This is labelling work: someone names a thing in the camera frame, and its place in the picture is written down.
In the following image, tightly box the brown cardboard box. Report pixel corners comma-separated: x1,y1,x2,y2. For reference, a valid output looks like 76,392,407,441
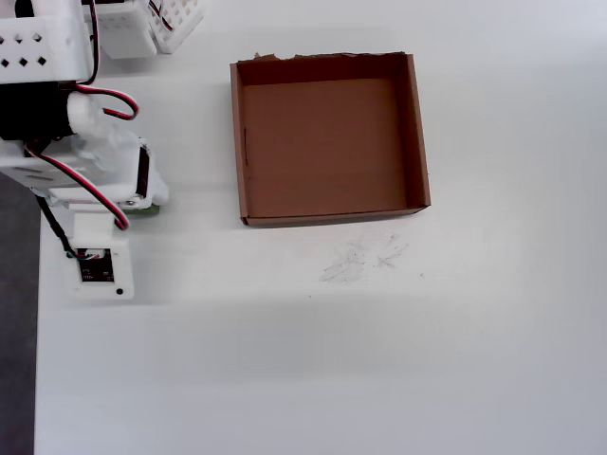
229,50,432,229

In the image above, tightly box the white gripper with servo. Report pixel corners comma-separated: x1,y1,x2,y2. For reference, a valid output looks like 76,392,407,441
0,135,171,210

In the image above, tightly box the white camera mount with board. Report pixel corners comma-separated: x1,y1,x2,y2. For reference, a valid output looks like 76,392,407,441
64,212,136,302

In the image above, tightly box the black camera cable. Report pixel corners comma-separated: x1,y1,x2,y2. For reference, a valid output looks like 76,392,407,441
34,192,84,261

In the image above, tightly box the red black white servo cable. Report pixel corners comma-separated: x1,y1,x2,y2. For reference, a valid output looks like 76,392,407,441
147,0,175,33
75,0,141,121
23,140,131,232

